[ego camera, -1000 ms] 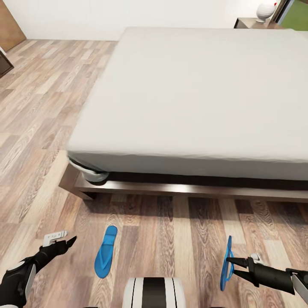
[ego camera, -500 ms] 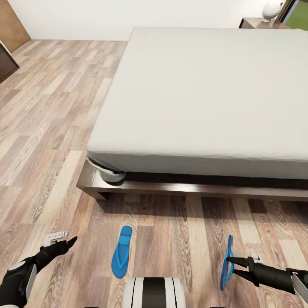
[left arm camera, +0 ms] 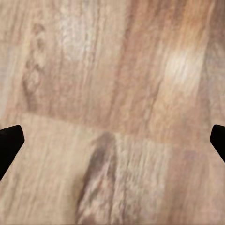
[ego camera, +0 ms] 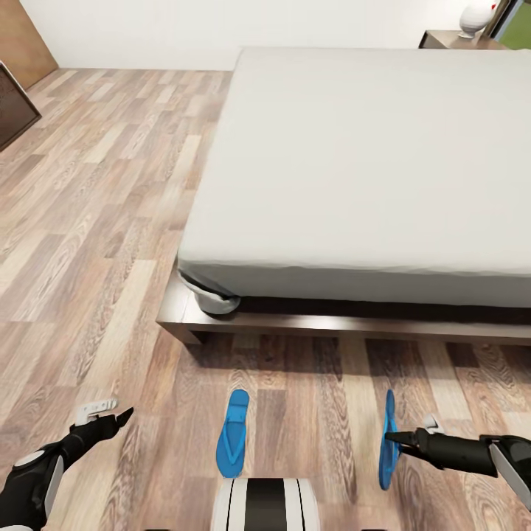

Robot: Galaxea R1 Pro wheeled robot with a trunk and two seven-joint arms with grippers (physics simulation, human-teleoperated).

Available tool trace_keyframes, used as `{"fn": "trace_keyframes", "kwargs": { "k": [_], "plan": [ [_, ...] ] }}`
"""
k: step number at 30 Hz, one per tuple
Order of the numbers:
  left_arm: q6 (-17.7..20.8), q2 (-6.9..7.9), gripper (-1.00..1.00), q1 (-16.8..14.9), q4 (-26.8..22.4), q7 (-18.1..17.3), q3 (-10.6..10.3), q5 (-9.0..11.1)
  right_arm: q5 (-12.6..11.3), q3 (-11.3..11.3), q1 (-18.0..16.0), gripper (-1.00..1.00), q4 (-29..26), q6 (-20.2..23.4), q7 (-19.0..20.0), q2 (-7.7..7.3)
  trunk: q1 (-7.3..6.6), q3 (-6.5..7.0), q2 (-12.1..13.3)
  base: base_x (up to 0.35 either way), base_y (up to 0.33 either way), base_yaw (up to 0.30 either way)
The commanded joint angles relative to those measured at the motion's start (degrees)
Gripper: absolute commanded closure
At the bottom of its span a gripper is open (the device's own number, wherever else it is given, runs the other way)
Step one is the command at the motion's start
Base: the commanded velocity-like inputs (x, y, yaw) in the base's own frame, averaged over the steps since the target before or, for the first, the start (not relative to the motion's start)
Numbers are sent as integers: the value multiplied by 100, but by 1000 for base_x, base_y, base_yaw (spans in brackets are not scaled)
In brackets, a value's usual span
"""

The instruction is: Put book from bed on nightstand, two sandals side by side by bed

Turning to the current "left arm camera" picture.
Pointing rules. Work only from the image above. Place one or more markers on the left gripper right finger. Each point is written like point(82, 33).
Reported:
point(217, 138)

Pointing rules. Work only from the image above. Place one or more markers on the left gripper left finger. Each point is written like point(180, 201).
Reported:
point(11, 141)

